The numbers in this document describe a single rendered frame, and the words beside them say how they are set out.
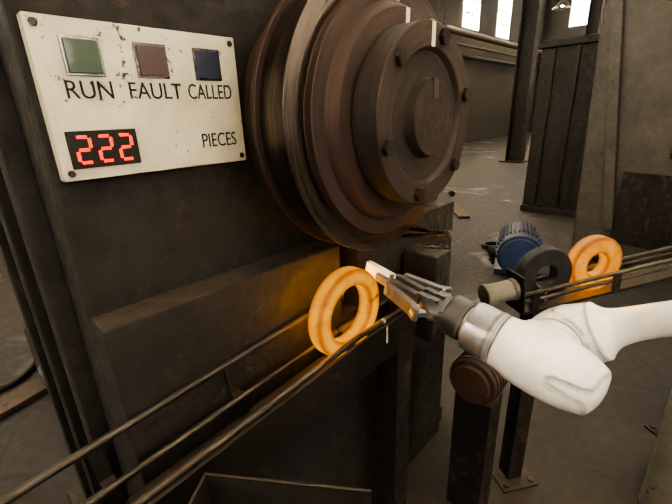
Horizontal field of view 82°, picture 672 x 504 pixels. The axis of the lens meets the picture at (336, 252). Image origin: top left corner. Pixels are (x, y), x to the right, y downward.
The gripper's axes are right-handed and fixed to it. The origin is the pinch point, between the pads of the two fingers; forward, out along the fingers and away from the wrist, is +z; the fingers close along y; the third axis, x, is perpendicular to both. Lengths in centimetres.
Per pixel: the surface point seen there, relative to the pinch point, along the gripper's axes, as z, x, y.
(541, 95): 116, 29, 408
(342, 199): -0.7, 19.0, -15.1
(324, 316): -0.7, -3.4, -15.9
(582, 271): -26, -5, 56
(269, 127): 7.2, 28.8, -23.9
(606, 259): -29, -1, 62
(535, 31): 305, 132, 826
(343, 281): 0.5, 1.7, -10.6
